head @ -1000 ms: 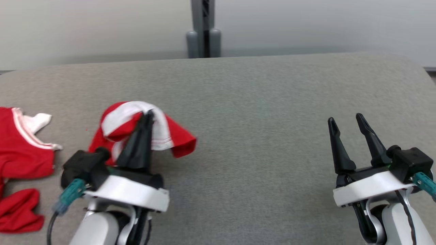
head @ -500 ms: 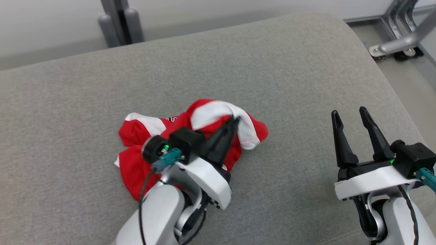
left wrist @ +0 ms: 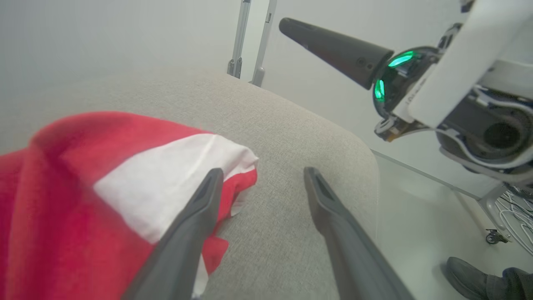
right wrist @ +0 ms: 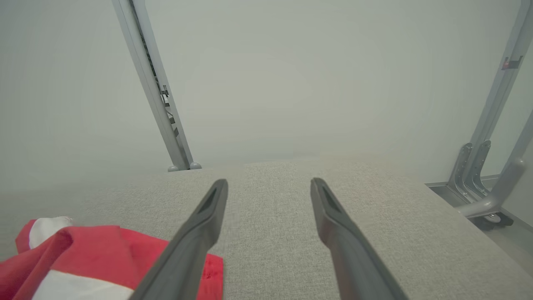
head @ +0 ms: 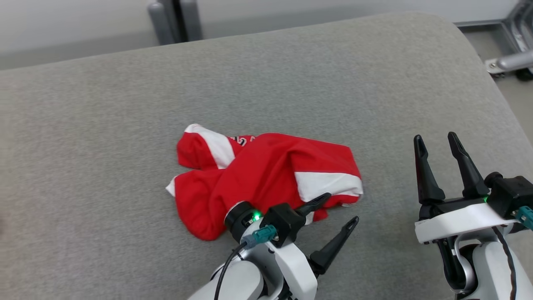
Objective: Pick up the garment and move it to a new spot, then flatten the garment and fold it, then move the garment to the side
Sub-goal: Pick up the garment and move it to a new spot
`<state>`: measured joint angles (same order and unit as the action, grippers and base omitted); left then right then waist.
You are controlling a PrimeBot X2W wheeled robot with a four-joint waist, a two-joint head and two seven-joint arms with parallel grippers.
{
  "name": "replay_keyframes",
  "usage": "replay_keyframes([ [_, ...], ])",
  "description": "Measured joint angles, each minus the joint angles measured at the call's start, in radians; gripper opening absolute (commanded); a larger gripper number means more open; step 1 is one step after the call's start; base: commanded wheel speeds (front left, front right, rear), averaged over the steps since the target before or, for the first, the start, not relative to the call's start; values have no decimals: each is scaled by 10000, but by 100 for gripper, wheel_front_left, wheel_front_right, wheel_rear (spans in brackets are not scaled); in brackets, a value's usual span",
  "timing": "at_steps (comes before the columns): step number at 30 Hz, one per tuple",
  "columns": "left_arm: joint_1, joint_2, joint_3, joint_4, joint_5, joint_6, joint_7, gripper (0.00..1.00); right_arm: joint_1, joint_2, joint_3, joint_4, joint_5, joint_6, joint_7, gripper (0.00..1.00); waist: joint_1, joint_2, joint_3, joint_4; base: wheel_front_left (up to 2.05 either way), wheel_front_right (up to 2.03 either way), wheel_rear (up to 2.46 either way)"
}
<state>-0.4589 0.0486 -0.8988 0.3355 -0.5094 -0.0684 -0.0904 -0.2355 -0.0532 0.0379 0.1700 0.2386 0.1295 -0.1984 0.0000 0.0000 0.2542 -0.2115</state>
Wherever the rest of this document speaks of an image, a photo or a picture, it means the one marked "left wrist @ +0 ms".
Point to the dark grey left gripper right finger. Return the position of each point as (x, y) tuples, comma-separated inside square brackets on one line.
[(349, 258)]

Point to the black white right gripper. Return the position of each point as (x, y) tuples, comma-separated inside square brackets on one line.
[(458, 62)]

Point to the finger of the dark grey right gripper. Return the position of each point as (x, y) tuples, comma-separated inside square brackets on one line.
[(333, 48)]

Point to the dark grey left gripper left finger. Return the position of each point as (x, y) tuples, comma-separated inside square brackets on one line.
[(183, 250)]

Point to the red shorts with white stripe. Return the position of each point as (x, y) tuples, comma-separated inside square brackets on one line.
[(62, 208)]

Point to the grey fabric sofa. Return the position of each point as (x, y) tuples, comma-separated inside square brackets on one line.
[(291, 137)]

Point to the dark grey shoe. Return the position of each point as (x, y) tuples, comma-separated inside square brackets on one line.
[(466, 279)]

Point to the grey metal stand leg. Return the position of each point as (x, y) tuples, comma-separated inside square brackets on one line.
[(489, 199)]

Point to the small black caster wheel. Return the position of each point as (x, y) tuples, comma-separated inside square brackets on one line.
[(493, 237)]

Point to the dark trouser leg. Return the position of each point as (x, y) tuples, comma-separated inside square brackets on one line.
[(518, 285)]

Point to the grey metal upright post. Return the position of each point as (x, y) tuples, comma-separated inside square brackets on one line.
[(240, 37)]

